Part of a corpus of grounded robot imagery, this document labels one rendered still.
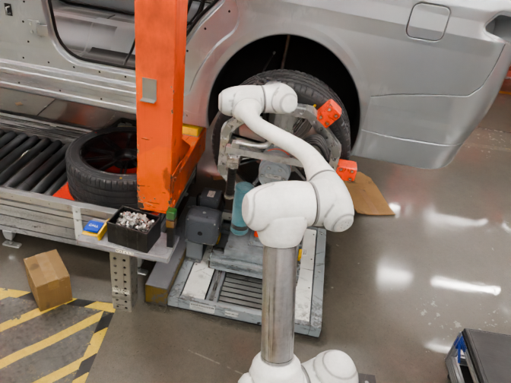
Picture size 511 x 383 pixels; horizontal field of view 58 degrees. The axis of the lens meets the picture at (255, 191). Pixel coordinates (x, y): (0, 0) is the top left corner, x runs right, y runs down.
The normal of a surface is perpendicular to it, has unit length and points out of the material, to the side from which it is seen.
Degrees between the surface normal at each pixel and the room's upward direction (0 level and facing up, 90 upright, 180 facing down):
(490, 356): 0
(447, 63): 90
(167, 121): 90
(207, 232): 90
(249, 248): 0
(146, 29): 90
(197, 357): 0
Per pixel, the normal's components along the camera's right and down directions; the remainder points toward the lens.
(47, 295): 0.58, 0.52
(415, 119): -0.16, 0.54
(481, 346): 0.13, -0.82
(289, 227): 0.28, 0.31
